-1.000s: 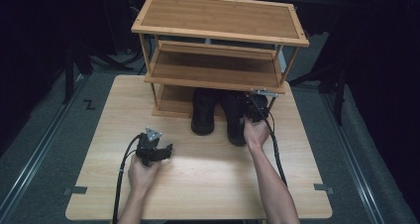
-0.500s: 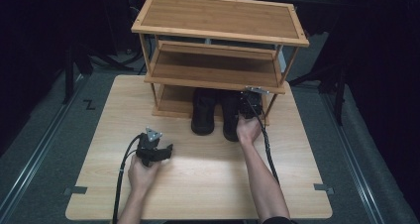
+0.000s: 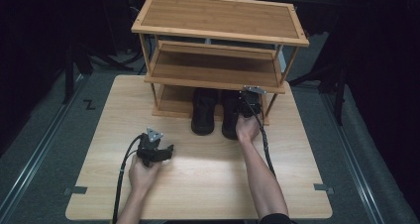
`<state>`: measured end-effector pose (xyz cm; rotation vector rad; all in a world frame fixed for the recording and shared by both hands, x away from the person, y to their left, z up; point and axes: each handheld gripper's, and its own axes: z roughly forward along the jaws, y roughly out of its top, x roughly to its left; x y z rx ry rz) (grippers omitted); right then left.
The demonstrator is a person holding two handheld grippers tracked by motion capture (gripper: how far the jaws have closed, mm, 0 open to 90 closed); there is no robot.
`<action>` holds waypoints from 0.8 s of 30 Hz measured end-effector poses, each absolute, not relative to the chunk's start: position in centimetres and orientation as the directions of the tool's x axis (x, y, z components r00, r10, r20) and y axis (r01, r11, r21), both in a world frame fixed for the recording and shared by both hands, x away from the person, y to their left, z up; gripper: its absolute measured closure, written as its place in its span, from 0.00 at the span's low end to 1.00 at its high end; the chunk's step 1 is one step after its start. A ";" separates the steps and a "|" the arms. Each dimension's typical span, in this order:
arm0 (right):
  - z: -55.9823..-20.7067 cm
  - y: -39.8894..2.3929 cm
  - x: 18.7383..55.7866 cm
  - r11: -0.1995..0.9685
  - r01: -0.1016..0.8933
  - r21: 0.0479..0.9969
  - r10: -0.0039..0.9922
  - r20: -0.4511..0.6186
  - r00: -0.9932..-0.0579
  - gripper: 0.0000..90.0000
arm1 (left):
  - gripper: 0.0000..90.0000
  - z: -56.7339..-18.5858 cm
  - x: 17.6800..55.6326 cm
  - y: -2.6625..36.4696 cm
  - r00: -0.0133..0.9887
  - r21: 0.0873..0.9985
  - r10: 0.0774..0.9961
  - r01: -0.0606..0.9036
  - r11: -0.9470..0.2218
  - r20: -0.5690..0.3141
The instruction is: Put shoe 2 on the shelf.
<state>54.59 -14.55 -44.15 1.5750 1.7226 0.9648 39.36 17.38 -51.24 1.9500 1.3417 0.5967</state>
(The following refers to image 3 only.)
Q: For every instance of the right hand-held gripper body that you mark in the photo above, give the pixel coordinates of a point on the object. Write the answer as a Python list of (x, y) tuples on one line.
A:
[(250, 105)]

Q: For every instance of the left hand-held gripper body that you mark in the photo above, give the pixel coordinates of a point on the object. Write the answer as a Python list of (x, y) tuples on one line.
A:
[(148, 149)]

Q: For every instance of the black knit sneaker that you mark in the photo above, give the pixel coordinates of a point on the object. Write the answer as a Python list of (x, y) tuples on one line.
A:
[(229, 118), (203, 115)]

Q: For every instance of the wooden three-tier shoe rack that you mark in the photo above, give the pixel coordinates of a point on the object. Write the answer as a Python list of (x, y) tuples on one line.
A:
[(218, 17)]

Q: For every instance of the person's right hand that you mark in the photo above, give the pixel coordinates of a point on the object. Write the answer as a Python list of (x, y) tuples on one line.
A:
[(247, 128)]

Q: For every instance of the person's left hand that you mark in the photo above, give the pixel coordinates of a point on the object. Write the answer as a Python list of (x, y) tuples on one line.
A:
[(142, 177)]

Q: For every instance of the black metal stand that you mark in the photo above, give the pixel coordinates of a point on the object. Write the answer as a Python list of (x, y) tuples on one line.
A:
[(69, 75), (338, 98)]

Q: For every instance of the black sleeve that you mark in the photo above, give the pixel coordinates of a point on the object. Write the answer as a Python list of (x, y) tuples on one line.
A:
[(275, 219)]

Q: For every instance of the grey table bracket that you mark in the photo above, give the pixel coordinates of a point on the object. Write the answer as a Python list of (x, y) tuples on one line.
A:
[(323, 187), (75, 190)]

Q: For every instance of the metal floor rail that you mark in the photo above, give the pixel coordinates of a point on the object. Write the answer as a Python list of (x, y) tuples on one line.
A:
[(39, 151), (353, 158)]

